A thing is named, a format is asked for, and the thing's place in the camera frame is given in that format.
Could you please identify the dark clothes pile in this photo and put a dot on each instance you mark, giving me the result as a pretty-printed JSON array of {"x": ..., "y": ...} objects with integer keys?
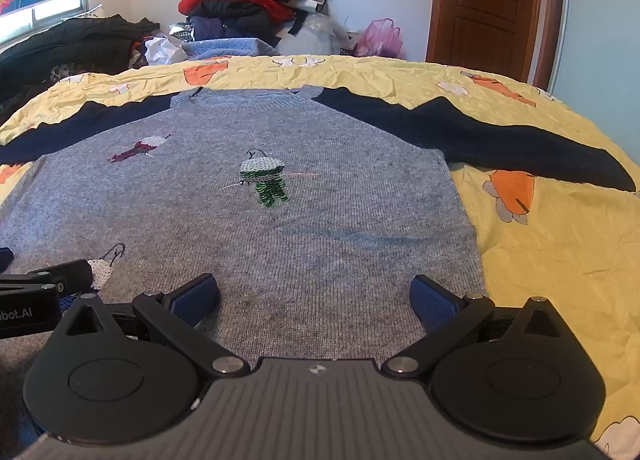
[{"x": 65, "y": 45}]

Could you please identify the grey sweater with navy sleeves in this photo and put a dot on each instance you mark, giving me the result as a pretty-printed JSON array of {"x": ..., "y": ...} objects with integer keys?
[{"x": 300, "y": 240}]

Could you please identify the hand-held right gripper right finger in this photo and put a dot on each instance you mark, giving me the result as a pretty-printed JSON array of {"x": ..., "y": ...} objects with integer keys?
[{"x": 429, "y": 305}]

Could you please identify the yellow carrot print bedsheet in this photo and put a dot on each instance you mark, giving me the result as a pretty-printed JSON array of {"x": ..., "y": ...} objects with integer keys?
[{"x": 550, "y": 265}]

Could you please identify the light blue knit garment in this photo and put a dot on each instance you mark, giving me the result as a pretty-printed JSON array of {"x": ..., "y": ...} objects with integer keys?
[{"x": 225, "y": 46}]

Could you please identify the light blue floral wardrobe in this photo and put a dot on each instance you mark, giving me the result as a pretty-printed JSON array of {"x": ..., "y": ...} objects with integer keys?
[{"x": 600, "y": 40}]

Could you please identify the black white checkered cloth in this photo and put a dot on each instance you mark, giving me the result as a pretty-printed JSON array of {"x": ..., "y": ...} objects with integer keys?
[{"x": 181, "y": 30}]

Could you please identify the white crumpled cloth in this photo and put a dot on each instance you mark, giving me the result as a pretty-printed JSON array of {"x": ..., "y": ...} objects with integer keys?
[{"x": 162, "y": 51}]

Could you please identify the brown wooden door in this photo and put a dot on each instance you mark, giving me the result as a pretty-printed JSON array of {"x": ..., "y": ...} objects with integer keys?
[{"x": 485, "y": 15}]

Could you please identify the pink plastic bag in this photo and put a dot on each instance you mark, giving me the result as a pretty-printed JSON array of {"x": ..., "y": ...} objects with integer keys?
[{"x": 380, "y": 38}]

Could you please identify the clear plastic bag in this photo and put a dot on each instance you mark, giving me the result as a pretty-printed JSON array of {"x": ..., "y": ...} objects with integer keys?
[{"x": 312, "y": 38}]

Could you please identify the dark navy puffer jacket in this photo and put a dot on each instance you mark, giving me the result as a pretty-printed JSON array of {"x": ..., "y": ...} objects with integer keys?
[{"x": 225, "y": 13}]

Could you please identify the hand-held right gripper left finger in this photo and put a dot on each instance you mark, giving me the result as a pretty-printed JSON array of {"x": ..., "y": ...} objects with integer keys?
[{"x": 196, "y": 301}]

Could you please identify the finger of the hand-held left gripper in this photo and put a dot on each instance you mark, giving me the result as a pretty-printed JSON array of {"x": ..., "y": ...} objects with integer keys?
[
  {"x": 65, "y": 272},
  {"x": 5, "y": 260}
]

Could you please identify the window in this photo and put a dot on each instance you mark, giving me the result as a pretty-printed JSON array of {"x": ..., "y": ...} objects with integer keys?
[{"x": 50, "y": 13}]

